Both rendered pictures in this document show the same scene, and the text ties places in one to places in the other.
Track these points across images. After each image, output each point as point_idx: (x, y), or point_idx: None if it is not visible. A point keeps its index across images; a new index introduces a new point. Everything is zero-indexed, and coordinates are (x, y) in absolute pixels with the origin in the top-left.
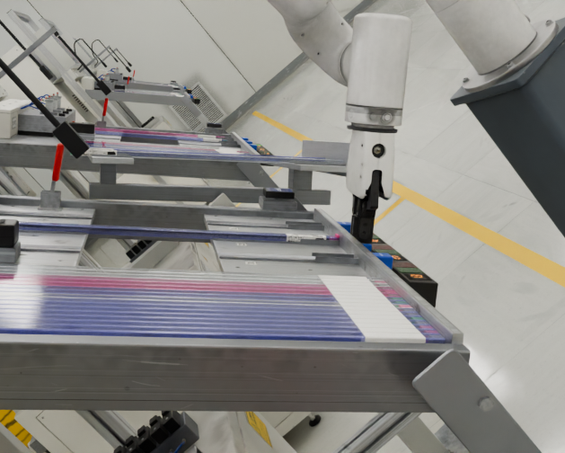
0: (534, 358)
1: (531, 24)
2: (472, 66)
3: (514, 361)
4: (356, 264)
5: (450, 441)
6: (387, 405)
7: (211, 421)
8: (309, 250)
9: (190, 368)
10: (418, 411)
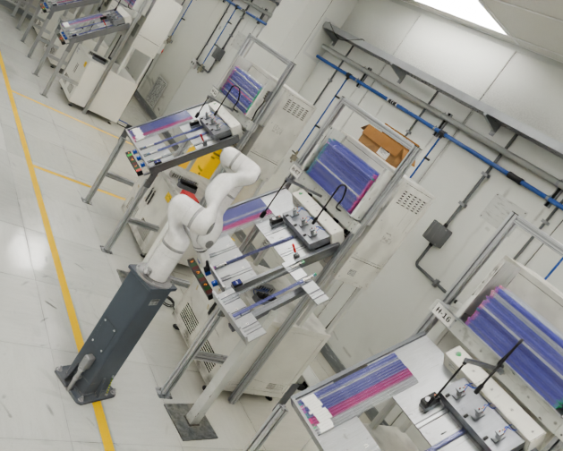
0: (144, 435)
1: (142, 276)
2: (166, 286)
3: (154, 442)
4: None
5: (188, 429)
6: None
7: (250, 299)
8: (218, 260)
9: None
10: None
